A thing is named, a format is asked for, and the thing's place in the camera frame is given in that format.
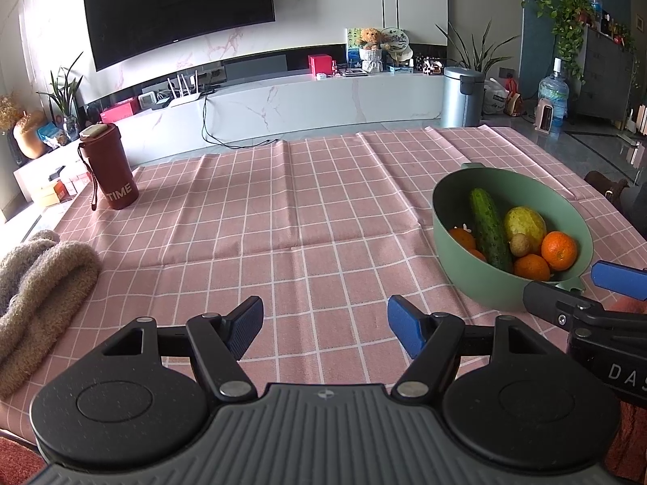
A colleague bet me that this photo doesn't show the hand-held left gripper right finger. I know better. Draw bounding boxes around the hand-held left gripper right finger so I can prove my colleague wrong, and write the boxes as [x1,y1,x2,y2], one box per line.
[387,294,544,399]

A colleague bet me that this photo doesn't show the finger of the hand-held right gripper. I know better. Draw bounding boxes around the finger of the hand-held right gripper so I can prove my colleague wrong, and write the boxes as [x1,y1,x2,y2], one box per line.
[523,280,600,327]
[590,261,647,301]

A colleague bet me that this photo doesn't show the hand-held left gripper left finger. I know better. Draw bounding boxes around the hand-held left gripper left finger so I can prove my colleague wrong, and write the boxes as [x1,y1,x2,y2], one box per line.
[101,295,265,399]

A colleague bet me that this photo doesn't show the green colander bowl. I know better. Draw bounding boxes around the green colander bowl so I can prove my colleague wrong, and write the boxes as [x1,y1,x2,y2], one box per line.
[431,162,594,309]

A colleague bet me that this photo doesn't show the yellow-green mango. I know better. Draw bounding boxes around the yellow-green mango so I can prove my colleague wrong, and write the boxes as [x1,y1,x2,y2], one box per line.
[503,205,548,249]

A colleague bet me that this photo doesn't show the green cucumber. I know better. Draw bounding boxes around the green cucumber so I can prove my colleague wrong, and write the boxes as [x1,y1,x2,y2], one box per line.
[469,188,514,272]

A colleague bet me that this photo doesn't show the dark brown chair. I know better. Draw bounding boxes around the dark brown chair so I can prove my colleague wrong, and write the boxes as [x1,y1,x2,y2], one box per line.
[584,171,647,238]

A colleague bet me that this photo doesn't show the pink checkered tablecloth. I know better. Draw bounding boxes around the pink checkered tablecloth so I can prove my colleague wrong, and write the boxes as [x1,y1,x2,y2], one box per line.
[0,124,647,439]

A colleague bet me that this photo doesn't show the small pink device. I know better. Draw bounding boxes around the small pink device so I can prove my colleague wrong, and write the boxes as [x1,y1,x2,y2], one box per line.
[535,98,557,135]

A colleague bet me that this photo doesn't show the clear water jug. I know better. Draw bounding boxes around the clear water jug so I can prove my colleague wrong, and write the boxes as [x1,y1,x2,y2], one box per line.
[538,58,569,132]

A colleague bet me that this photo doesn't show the grey side cabinet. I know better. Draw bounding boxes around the grey side cabinet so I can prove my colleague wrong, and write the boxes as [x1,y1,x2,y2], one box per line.
[573,25,640,122]

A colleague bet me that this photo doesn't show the white plastic bag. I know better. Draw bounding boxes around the white plastic bag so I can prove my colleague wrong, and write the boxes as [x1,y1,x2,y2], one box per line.
[482,78,511,114]

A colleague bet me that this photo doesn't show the beige fuzzy cloth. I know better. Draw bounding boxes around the beige fuzzy cloth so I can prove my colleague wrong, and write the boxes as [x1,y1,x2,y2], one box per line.
[0,230,102,400]

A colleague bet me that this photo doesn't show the silver trash can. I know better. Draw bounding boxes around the silver trash can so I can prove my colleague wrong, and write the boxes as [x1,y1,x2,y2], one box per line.
[442,65,485,129]

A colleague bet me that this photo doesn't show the white marble tv cabinet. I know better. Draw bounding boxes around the white marble tv cabinet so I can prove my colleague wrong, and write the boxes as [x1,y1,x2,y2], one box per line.
[13,71,446,203]

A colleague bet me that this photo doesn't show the white wifi router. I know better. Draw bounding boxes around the white wifi router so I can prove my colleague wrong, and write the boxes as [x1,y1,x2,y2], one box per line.
[167,73,200,107]

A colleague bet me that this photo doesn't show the pink flat box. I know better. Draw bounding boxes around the pink flat box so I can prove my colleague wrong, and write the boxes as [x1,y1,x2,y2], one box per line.
[100,98,140,124]

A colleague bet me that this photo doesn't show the tall leafy plant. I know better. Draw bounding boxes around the tall leafy plant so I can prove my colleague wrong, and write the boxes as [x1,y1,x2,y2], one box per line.
[437,20,521,74]

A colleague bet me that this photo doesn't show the hanging vine plant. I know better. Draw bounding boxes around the hanging vine plant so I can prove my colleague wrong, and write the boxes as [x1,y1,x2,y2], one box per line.
[523,0,597,82]

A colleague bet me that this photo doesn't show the red rug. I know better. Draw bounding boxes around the red rug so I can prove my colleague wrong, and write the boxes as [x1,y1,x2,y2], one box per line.
[0,434,38,470]

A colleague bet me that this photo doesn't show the blue picture book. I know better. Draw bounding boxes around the blue picture book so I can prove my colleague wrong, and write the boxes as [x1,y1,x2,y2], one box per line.
[346,27,367,69]

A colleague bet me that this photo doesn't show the round painted fan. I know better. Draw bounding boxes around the round painted fan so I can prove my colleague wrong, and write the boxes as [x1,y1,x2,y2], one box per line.
[380,27,411,54]

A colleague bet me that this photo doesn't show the dried flowers in vase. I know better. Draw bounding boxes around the dried flowers in vase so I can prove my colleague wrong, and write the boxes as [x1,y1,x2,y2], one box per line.
[0,93,49,160]

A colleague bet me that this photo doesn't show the potted orchid plant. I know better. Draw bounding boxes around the potted orchid plant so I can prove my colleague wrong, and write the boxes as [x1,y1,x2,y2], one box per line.
[38,53,84,139]

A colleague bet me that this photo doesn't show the black television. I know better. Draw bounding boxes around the black television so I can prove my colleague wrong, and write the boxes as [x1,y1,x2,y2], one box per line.
[82,0,276,72]

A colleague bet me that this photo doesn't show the red tumbler with strap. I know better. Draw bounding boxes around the red tumbler with strap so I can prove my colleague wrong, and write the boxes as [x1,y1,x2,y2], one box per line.
[77,122,140,211]

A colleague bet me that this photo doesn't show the black cable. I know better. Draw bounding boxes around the black cable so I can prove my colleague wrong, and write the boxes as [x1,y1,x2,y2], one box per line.
[202,96,279,148]

